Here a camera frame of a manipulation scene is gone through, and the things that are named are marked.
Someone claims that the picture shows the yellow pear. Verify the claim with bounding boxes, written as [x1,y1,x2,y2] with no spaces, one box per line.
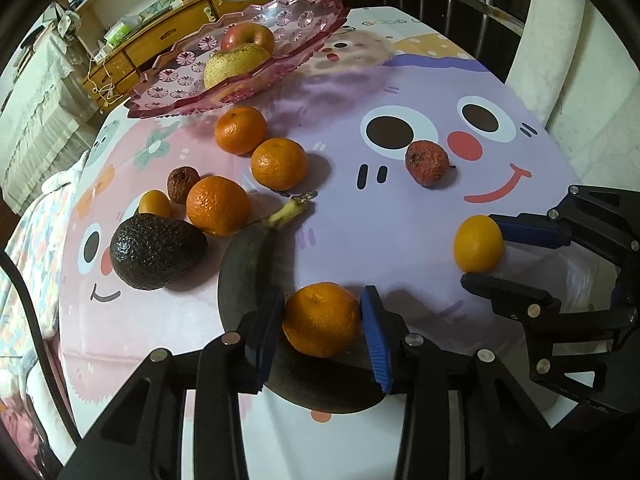
[203,44,271,90]

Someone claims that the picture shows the small yellow citrus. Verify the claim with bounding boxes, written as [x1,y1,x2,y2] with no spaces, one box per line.
[138,190,171,218]

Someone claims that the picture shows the brown wrinkled passion fruit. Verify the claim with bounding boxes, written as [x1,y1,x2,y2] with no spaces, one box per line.
[167,166,201,205]

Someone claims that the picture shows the cartoon printed tablecloth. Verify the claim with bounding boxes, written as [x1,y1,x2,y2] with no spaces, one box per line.
[60,8,575,431]

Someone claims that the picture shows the white curtain cloth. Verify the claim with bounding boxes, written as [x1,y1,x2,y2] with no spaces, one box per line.
[1,30,99,216]

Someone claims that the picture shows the pink glass fruit plate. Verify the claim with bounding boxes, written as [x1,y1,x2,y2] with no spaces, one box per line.
[125,0,348,119]

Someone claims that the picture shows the small yellow-orange citrus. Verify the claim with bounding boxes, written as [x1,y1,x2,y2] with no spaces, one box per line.
[454,214,504,273]

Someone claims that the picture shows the wooden desk with drawers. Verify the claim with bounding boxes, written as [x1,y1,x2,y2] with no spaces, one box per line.
[68,0,269,112]

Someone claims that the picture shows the black cable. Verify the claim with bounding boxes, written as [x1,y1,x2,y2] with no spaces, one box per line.
[0,249,84,446]

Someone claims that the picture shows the red apple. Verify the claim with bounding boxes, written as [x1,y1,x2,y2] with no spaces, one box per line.
[221,22,276,54]

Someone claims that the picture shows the orange tangerine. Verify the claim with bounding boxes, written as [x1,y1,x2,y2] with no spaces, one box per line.
[250,138,308,192]
[282,282,361,359]
[214,106,268,155]
[186,176,252,237]

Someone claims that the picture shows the dark avocado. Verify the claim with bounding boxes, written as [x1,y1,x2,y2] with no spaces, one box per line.
[110,214,208,290]

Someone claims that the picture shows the floral blanket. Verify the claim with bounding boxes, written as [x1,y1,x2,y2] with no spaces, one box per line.
[0,159,91,430]

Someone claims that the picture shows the red wrinkled fruit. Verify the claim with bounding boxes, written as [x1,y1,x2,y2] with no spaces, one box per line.
[405,140,456,188]

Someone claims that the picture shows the overripe dark banana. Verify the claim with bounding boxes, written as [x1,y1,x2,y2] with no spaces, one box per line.
[218,191,384,414]

